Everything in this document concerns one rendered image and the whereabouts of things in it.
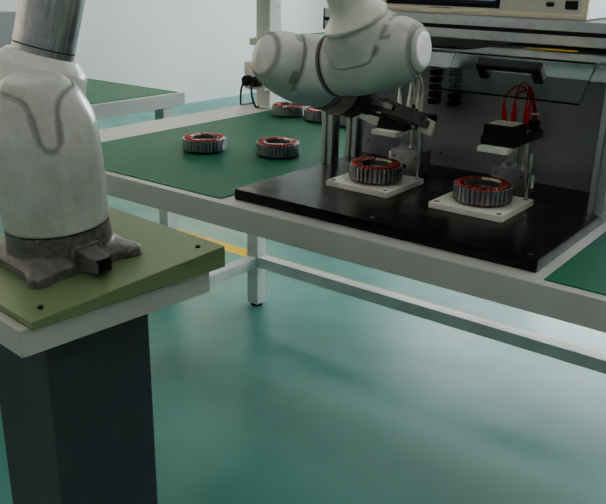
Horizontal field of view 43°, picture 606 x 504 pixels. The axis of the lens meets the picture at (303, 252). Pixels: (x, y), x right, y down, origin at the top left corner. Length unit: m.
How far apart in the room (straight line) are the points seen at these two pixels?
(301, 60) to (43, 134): 0.42
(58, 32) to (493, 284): 0.80
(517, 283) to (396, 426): 1.05
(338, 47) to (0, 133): 0.50
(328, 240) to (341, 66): 0.35
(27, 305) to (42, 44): 0.44
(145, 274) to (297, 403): 1.23
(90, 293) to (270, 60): 0.46
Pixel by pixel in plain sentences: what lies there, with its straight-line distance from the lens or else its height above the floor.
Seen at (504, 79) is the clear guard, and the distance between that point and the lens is 1.32.
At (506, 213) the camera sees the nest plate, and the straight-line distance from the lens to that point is 1.45.
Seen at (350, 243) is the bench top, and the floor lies 0.73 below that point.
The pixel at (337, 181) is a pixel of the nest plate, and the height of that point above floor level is 0.78.
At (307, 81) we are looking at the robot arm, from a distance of 1.26.
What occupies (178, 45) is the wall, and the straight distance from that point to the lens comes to 7.38.
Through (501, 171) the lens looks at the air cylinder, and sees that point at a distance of 1.63.
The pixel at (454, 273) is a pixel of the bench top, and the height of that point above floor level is 0.73.
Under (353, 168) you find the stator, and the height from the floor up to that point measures 0.81.
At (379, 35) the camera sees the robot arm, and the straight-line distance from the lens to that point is 1.18.
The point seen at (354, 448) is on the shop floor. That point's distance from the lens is 2.12.
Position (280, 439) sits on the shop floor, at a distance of 2.14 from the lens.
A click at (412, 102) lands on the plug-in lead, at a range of 1.76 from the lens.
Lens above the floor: 1.19
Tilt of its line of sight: 20 degrees down
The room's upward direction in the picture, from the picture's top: 1 degrees clockwise
